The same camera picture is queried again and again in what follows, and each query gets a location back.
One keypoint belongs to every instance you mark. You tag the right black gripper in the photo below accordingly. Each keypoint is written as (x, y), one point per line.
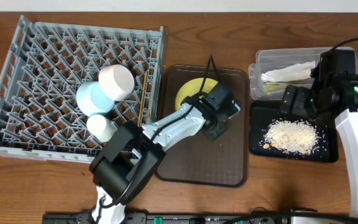
(297, 106)

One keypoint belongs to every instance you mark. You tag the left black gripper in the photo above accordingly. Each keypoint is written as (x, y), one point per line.
(220, 130)

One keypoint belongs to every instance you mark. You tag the white napkin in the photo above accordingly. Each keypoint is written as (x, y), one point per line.
(299, 71)

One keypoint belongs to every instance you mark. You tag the green snack wrapper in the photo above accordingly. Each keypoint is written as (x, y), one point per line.
(272, 88)

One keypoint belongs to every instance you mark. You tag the cooked rice leftovers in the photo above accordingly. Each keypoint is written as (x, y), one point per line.
(296, 137)

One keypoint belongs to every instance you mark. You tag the yellow plate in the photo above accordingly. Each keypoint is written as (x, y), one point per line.
(192, 87)

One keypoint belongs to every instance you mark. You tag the wooden chopstick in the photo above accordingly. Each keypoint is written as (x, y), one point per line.
(139, 120)
(147, 115)

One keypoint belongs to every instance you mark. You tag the white plastic cup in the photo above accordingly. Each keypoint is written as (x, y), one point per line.
(100, 127)

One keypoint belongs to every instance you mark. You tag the light blue bowl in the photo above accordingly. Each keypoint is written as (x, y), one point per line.
(92, 100)

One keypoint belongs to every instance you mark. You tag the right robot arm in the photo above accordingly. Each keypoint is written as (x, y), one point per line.
(333, 96)

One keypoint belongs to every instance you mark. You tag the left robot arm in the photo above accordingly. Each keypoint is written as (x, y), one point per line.
(133, 153)

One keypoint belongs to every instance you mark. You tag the black waste tray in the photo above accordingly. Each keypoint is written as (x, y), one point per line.
(264, 112)

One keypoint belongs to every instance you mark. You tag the brown serving tray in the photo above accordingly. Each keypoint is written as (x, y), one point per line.
(222, 162)

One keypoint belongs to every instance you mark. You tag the clear plastic bin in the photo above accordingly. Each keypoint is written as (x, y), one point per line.
(267, 60)

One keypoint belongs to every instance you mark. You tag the grey plastic dish rack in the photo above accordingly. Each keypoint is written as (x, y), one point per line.
(46, 64)

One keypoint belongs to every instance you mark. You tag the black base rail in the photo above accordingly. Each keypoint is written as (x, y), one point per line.
(197, 219)

